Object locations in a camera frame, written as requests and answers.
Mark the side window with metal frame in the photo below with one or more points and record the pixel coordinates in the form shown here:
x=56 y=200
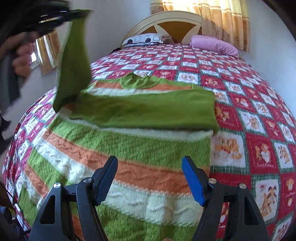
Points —
x=34 y=58

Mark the green orange white striped sweater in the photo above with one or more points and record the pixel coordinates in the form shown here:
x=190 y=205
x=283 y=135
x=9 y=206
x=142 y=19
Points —
x=149 y=198

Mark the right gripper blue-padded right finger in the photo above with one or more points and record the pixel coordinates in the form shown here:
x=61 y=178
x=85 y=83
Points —
x=244 y=220

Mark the yellow curtain behind headboard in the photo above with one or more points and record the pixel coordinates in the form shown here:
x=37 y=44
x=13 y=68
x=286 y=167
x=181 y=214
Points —
x=226 y=20

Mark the person's left hand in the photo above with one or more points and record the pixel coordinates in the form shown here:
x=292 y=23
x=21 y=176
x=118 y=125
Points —
x=19 y=55

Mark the white patterned pillow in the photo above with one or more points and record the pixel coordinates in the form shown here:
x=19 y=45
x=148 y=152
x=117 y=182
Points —
x=147 y=38

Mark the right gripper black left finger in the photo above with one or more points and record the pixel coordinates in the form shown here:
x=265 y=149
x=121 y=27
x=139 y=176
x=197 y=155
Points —
x=54 y=220

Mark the red patchwork bedspread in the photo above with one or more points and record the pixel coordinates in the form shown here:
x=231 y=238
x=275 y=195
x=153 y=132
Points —
x=256 y=141

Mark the cream and brown headboard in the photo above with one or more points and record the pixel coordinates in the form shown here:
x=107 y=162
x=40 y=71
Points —
x=180 y=25

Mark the pink pillow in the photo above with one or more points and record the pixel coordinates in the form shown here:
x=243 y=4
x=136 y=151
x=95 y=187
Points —
x=213 y=44

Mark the yellow curtain at side window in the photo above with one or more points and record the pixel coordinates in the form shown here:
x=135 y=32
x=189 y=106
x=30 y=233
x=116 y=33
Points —
x=48 y=49

